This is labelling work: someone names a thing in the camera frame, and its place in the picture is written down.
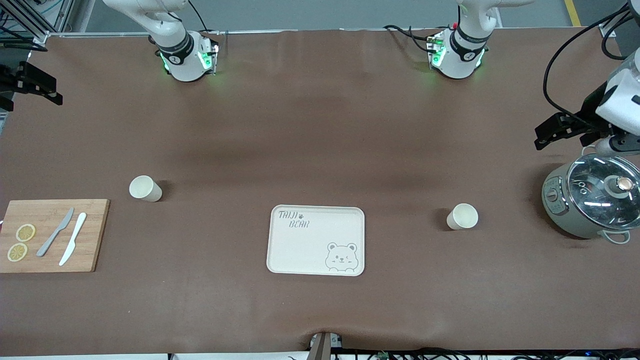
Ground black right base cable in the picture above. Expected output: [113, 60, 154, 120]
[187, 0, 222, 37]

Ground glass pot lid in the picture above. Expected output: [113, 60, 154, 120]
[566, 154, 640, 225]

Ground grey plastic knife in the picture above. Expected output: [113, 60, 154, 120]
[36, 207, 75, 258]

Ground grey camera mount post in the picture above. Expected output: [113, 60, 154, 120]
[309, 331, 344, 360]

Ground cream tray with bear print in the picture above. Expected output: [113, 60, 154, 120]
[266, 204, 366, 277]

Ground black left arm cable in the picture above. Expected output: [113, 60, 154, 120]
[544, 4, 640, 126]

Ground grey-green electric cooking pot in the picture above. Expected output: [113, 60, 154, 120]
[541, 154, 640, 245]

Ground white plastic knife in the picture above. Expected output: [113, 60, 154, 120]
[58, 212, 88, 267]

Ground bamboo cutting board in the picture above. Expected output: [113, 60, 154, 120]
[0, 199, 111, 274]

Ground brown table mat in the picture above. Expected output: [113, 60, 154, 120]
[0, 27, 640, 357]

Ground black left base cables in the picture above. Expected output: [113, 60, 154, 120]
[384, 24, 437, 54]

